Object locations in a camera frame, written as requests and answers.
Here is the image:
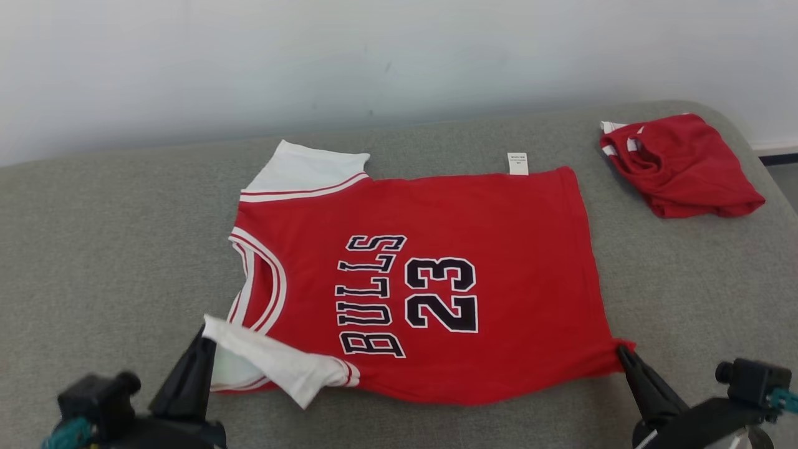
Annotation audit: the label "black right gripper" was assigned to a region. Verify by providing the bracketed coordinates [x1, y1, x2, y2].
[616, 345, 774, 449]

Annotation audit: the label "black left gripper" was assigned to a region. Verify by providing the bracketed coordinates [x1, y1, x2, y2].
[94, 326, 227, 449]

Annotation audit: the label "red Bulls 23 jersey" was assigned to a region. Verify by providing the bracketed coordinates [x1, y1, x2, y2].
[204, 139, 637, 410]

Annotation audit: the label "red shorts with white stripe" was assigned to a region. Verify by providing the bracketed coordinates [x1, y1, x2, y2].
[599, 113, 767, 220]

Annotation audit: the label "white and black skirting board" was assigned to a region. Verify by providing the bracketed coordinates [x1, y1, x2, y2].
[751, 145, 798, 167]

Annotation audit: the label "teal plug camera cable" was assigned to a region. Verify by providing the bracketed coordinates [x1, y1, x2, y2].
[770, 387, 798, 413]
[41, 417, 94, 449]

